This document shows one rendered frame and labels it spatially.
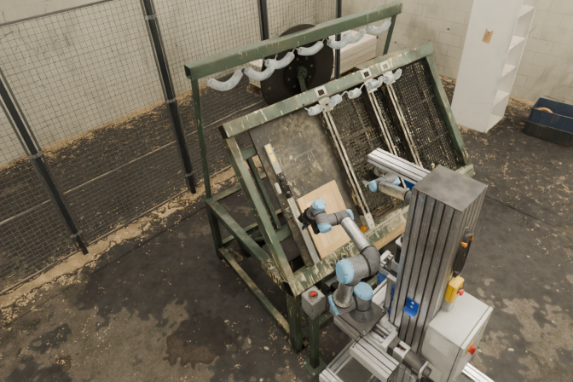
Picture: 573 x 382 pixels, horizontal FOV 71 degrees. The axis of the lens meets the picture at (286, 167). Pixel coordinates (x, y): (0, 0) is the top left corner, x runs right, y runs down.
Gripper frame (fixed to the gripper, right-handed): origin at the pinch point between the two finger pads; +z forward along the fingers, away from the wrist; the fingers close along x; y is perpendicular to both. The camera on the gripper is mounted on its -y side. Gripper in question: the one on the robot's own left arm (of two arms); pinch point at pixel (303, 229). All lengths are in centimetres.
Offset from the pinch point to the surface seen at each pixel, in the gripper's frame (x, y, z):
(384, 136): -118, 24, 5
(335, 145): -70, 39, 2
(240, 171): 9, 58, 2
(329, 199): -47, 11, 24
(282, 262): 11.1, -5.1, 33.8
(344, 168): -69, 22, 11
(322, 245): -25.1, -12.3, 37.7
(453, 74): -551, 99, 193
